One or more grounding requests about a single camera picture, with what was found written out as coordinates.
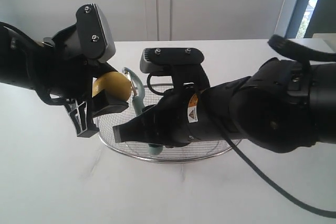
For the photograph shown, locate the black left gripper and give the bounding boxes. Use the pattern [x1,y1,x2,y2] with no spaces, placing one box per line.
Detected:
[34,24,128,138]

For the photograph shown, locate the dark window frame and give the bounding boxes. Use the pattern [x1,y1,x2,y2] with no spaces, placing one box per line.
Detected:
[285,0,335,39]

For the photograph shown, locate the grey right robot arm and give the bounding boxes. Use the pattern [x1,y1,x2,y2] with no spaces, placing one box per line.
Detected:
[113,58,335,153]

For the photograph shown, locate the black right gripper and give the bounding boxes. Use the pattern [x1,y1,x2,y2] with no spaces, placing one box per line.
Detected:
[112,81,244,147]

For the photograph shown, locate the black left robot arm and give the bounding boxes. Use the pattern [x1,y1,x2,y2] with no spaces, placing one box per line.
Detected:
[1,22,129,137]

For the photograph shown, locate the white cabinet doors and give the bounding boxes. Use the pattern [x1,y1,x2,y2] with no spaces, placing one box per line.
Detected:
[1,0,285,41]

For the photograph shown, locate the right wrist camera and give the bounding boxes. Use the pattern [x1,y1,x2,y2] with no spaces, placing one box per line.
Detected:
[140,47,210,90]

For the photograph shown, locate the oval wire mesh basket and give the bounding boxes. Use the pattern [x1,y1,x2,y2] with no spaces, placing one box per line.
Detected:
[97,83,241,163]

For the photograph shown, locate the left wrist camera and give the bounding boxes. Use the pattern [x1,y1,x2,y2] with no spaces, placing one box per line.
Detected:
[76,3,116,63]

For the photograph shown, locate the yellow lemon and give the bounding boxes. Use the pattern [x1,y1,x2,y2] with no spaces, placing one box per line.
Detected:
[92,71,132,102]

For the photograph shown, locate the teal handled peeler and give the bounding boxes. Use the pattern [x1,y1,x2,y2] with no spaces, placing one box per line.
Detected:
[122,67,163,156]

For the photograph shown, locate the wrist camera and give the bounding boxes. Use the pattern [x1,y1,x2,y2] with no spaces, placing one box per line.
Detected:
[76,3,116,63]
[140,47,210,90]

